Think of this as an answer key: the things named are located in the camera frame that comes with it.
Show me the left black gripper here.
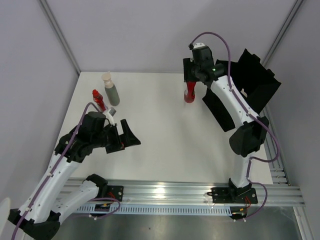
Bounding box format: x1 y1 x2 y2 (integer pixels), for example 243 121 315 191
92 119 140 154

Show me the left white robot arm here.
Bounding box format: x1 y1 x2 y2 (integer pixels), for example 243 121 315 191
8 111 141 240

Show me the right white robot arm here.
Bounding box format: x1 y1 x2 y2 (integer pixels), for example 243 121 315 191
183 43 269 203

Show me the black canvas bag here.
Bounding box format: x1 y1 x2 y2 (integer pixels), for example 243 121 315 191
202 49 281 132

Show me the grey bottle beige pump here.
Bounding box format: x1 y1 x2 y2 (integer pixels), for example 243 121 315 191
101 71 120 107

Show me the small red bottle left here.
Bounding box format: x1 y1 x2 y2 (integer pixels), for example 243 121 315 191
92 89 108 112

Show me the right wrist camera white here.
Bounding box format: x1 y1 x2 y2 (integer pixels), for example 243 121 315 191
193 42 206 50

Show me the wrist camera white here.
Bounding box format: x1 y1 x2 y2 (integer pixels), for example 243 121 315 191
193 42 206 50
102 107 117 126

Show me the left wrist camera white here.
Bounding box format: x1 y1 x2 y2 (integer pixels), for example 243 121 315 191
102 107 117 126

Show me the aluminium mounting rail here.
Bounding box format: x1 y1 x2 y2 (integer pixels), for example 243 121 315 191
57 176 306 207

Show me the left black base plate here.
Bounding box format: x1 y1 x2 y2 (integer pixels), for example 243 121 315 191
106 185 124 202

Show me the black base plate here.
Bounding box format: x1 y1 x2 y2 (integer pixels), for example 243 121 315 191
106 185 124 202
206 187 258 204

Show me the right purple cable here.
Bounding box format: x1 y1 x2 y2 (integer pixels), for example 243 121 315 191
187 31 280 221

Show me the slotted cable duct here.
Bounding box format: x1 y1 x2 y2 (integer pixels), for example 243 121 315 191
75 203 232 216

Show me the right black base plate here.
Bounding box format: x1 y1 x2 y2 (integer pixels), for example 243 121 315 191
206 187 258 204

